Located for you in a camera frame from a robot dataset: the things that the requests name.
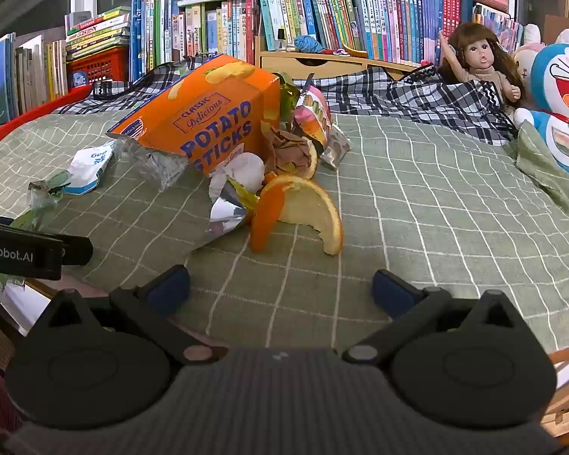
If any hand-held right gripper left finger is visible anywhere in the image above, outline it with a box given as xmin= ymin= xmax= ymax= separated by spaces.
xmin=31 ymin=264 xmax=229 ymax=366

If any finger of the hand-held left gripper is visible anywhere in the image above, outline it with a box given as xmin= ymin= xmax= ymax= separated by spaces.
xmin=59 ymin=234 xmax=94 ymax=266

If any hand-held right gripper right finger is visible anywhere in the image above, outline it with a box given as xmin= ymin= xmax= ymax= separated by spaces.
xmin=341 ymin=269 xmax=534 ymax=366

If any brown paper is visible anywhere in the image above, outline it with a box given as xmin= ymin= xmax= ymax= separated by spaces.
xmin=266 ymin=123 xmax=319 ymax=181

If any macaron print snack packet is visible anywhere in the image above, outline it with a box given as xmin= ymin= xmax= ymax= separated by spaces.
xmin=291 ymin=84 xmax=352 ymax=171

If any flat stack of books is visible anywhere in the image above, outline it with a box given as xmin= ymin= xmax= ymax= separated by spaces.
xmin=65 ymin=6 xmax=131 ymax=58

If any upright row of books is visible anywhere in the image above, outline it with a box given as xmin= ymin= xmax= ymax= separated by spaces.
xmin=130 ymin=0 xmax=261 ymax=81

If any leaning row of books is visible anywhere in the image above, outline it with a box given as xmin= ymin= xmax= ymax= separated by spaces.
xmin=253 ymin=0 xmax=475 ymax=67

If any row of thin pastel books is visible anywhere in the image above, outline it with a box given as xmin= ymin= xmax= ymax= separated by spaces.
xmin=472 ymin=4 xmax=525 ymax=53

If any clear wrapper with green leaves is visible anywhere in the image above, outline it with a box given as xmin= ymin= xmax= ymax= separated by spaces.
xmin=9 ymin=173 xmax=72 ymax=231

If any white crumpled wrapper blue print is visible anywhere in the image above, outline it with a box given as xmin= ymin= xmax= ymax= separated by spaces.
xmin=64 ymin=144 xmax=115 ymax=195

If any silver foil cone wrapper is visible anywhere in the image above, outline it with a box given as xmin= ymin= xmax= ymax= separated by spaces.
xmin=207 ymin=177 xmax=259 ymax=249

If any green checked cloth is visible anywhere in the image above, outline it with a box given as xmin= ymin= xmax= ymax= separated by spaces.
xmin=0 ymin=104 xmax=569 ymax=380

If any silver foil bag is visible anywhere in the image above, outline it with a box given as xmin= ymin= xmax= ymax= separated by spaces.
xmin=111 ymin=137 xmax=190 ymax=191

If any orange peel strip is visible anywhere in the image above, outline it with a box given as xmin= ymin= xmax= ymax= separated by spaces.
xmin=250 ymin=184 xmax=285 ymax=252

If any red flat box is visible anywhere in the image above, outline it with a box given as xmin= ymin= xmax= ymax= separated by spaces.
xmin=0 ymin=85 xmax=92 ymax=155

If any red slotted basket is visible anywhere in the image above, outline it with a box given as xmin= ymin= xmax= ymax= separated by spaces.
xmin=66 ymin=46 xmax=130 ymax=87

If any orange snack box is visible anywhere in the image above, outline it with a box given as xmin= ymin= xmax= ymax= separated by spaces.
xmin=107 ymin=54 xmax=283 ymax=176

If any plaid blanket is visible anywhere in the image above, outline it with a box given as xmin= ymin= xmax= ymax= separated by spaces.
xmin=92 ymin=52 xmax=520 ymax=145

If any wooden drawer box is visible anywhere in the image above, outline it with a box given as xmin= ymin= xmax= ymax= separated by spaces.
xmin=256 ymin=35 xmax=432 ymax=81

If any brown haired doll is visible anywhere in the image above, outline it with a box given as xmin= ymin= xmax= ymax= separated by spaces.
xmin=437 ymin=23 xmax=527 ymax=115

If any blue yarn ball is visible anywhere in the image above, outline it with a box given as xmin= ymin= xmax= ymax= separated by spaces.
xmin=294 ymin=35 xmax=323 ymax=54

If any pink rabbit plush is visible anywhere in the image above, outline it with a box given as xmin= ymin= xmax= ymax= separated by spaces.
xmin=512 ymin=24 xmax=569 ymax=93

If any blue cat plush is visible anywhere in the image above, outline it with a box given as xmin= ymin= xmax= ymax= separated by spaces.
xmin=514 ymin=42 xmax=569 ymax=183

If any cardboard box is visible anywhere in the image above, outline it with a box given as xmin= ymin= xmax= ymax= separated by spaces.
xmin=544 ymin=14 xmax=569 ymax=50

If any orange peel half ring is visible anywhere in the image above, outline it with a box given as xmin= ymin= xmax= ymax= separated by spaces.
xmin=277 ymin=175 xmax=344 ymax=257

